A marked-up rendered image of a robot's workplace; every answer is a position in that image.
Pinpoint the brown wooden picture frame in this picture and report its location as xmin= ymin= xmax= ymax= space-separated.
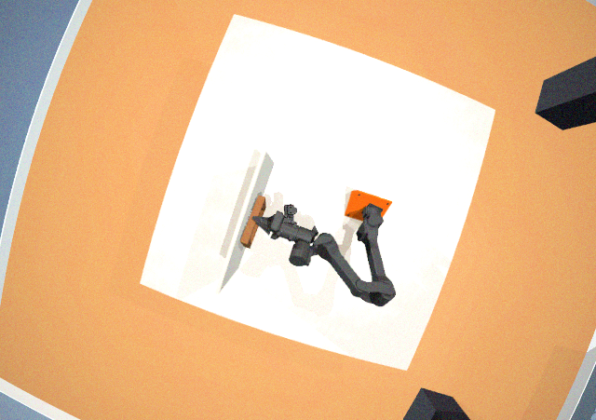
xmin=240 ymin=196 xmax=266 ymax=249

